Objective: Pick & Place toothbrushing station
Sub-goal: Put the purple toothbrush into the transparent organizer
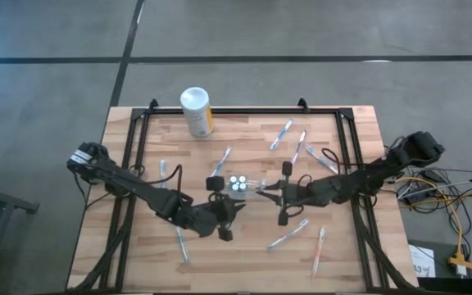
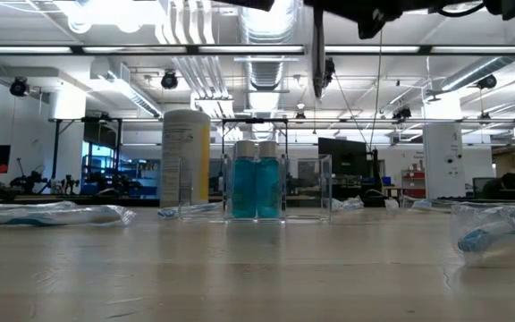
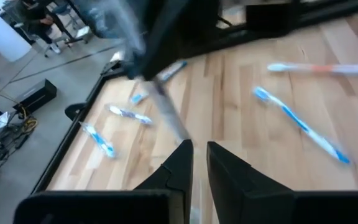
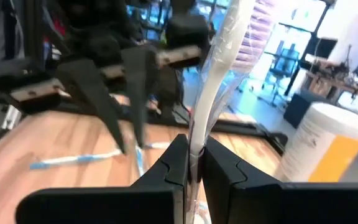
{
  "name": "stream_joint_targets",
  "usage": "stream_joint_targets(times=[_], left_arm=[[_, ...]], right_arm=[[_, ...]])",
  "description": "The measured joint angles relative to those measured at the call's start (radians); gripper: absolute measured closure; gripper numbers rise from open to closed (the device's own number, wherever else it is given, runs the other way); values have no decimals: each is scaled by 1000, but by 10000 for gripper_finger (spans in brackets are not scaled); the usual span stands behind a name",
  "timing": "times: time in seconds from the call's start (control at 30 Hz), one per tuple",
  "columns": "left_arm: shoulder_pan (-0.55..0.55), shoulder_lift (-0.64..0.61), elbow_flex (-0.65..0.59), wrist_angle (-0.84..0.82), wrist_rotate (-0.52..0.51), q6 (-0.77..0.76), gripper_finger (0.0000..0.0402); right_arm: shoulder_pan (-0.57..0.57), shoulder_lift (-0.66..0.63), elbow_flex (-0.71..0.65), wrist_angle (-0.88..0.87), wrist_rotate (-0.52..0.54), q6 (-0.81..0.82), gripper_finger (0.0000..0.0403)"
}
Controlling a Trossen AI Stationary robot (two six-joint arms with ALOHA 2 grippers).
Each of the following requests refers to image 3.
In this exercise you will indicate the wrapped orange white toothbrush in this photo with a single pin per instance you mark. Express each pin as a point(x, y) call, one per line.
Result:
point(322, 68)

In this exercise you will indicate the black aluminium table frame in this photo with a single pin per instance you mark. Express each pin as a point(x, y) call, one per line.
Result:
point(68, 135)

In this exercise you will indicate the office chair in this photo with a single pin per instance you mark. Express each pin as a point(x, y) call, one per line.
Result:
point(64, 37)

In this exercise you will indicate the blue white toothbrush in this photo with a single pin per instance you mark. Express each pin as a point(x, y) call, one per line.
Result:
point(172, 70)
point(297, 122)
point(99, 140)

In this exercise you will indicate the person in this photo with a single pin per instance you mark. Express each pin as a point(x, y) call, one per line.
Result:
point(36, 18)

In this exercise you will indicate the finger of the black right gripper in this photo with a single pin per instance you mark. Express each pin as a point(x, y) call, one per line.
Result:
point(157, 37)

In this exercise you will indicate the white pillar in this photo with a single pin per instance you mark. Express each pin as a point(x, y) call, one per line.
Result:
point(2, 37)

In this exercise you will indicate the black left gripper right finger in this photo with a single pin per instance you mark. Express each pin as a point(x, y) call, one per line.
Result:
point(244, 193)

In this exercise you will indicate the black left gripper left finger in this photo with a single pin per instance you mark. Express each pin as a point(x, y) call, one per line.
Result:
point(172, 186)

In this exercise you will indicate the black floor box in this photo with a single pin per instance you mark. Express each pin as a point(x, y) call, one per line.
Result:
point(36, 96)

